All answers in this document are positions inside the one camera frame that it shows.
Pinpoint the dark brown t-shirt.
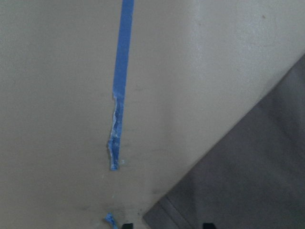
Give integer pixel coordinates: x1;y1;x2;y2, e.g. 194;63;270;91
143;58;305;229

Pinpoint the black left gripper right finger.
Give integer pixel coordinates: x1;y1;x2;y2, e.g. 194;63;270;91
203;223;214;229

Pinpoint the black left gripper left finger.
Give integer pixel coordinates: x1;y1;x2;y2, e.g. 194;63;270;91
122;223;133;229

